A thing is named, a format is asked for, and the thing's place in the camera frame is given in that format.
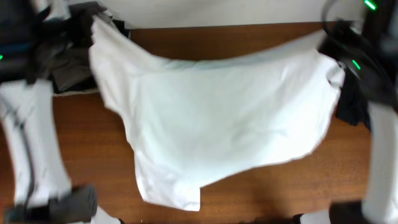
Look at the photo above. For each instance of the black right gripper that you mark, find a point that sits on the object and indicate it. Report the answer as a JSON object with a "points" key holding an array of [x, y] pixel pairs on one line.
{"points": [[333, 43]]}

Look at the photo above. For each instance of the white t-shirt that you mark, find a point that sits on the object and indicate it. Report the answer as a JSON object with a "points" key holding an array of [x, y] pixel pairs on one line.
{"points": [[193, 123]]}

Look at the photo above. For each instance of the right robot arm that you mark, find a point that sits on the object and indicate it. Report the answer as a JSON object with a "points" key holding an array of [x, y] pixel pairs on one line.
{"points": [[369, 54]]}

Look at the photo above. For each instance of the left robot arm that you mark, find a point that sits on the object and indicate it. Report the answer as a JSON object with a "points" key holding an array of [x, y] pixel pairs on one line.
{"points": [[33, 33]]}

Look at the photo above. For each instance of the dark garment right side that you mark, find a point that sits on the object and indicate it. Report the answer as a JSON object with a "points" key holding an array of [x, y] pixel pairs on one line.
{"points": [[352, 106]]}

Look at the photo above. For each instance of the folded beige garment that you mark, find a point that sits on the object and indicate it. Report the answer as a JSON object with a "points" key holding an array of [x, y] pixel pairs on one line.
{"points": [[83, 92]]}

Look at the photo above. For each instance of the folded black garment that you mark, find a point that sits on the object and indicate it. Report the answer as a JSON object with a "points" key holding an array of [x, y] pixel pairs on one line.
{"points": [[71, 71]]}

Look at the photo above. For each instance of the folded grey garment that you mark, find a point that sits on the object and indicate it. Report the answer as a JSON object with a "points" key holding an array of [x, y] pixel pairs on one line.
{"points": [[57, 35]]}

